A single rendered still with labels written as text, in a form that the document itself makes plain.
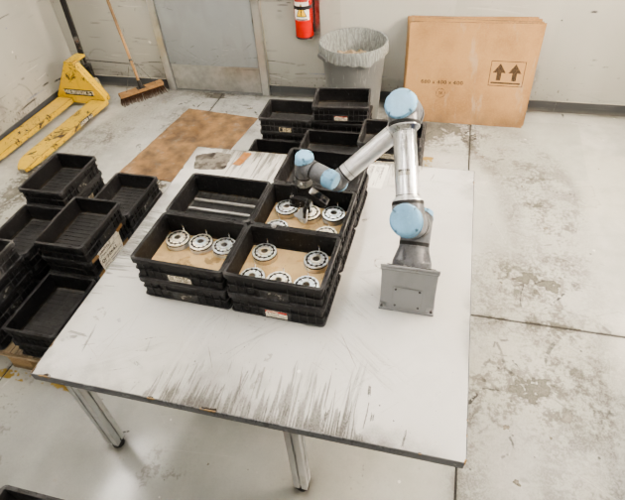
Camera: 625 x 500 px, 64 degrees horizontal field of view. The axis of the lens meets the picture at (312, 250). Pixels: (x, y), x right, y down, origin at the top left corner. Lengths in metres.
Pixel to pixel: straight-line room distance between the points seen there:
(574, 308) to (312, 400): 1.86
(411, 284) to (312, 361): 0.47
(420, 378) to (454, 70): 3.18
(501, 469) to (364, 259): 1.11
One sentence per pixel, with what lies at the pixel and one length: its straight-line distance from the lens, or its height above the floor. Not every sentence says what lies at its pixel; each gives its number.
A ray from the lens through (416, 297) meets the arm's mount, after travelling 1.98.
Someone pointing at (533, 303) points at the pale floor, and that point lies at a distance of 3.18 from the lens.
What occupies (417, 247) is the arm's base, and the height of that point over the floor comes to 0.97.
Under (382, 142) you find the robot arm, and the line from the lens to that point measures 2.04.
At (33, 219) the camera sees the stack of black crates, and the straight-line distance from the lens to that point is 3.57.
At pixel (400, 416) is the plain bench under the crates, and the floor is 0.70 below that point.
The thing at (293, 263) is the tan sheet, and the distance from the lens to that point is 2.07.
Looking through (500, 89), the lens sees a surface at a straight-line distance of 4.63.
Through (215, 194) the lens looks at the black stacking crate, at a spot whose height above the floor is 0.83.
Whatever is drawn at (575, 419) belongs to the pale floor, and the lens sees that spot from 2.80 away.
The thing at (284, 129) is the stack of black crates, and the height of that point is 0.40.
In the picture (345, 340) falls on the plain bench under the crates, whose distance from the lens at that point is 1.96.
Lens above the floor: 2.29
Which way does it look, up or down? 43 degrees down
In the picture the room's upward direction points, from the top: 5 degrees counter-clockwise
